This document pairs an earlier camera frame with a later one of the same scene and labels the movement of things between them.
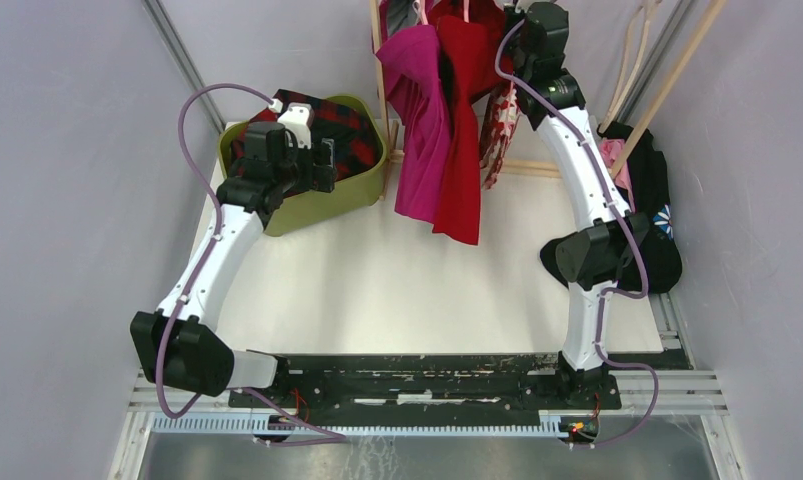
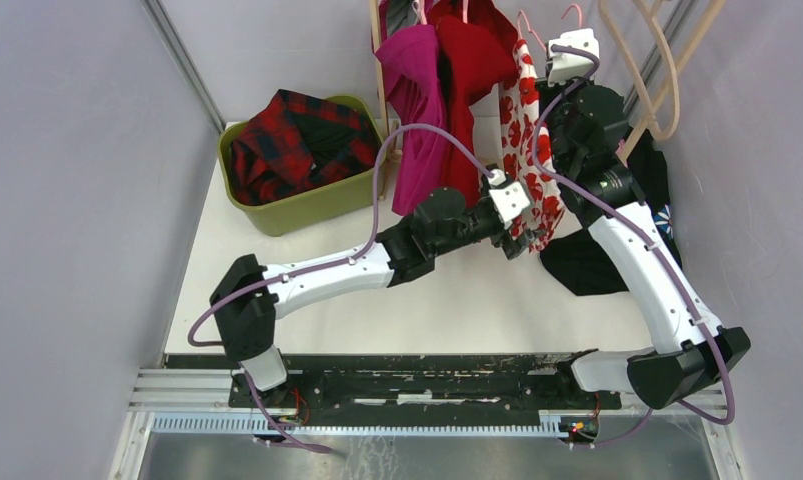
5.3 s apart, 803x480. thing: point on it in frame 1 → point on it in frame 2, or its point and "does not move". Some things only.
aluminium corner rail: x=177 y=48 does not move
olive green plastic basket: x=352 y=195 does not move
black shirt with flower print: x=659 y=270 does not move
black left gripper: x=317 y=178 → x=511 y=247
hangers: x=614 y=110 → x=644 y=119
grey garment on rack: x=400 y=14 does not move
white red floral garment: x=499 y=120 → x=526 y=151
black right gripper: x=512 y=11 → x=581 y=86
